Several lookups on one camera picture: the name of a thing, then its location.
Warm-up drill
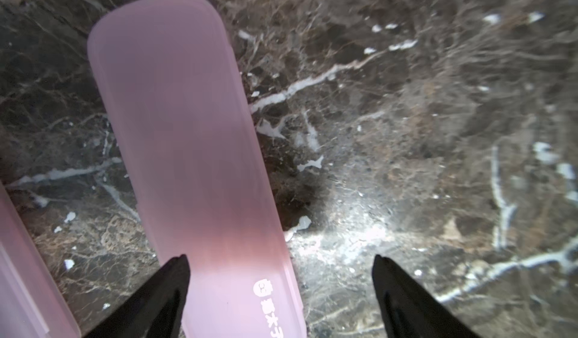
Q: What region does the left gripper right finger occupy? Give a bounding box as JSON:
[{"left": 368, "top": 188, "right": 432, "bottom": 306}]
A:
[{"left": 372, "top": 255, "right": 479, "bottom": 338}]

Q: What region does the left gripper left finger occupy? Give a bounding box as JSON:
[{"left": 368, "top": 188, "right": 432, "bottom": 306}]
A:
[{"left": 86, "top": 255, "right": 191, "bottom": 338}]

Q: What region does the pink pencil case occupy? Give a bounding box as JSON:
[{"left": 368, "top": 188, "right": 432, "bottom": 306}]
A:
[
  {"left": 1, "top": 187, "right": 81, "bottom": 337},
  {"left": 87, "top": 0, "right": 307, "bottom": 337}
]

